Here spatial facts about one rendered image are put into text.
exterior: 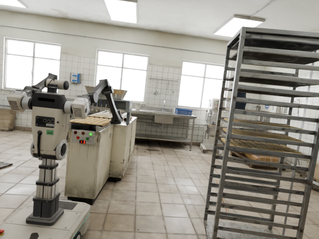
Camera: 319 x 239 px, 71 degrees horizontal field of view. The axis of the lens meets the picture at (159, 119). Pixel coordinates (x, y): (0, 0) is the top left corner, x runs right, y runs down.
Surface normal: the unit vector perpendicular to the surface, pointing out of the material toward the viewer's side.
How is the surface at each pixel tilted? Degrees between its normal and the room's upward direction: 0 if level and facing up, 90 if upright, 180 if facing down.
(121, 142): 90
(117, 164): 90
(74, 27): 90
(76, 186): 90
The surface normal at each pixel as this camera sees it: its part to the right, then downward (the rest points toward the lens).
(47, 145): -0.02, 0.10
